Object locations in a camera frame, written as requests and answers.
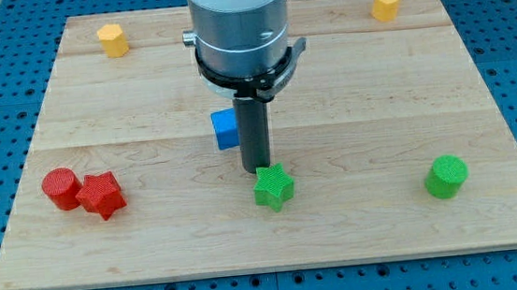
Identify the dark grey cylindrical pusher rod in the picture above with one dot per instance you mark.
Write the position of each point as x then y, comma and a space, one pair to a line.
252, 131

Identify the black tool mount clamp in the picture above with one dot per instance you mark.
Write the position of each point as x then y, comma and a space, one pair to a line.
261, 88

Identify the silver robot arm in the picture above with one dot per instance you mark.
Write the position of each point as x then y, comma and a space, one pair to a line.
242, 53

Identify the yellow heart block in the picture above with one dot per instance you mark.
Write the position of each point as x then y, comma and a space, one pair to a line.
385, 10

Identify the yellow hexagon block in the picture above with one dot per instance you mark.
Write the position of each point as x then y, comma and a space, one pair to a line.
113, 40

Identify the blue cube block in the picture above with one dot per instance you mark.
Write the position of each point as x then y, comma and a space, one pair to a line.
225, 128

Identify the green star block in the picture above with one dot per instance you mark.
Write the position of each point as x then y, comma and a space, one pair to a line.
273, 187

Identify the light wooden board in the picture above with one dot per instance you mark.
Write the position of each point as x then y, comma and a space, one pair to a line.
368, 110

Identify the red star block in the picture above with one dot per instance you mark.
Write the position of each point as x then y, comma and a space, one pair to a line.
101, 194

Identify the green cylinder block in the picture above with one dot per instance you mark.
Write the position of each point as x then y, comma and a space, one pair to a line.
446, 176

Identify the red cylinder block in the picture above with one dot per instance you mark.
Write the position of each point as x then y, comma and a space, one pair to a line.
61, 186

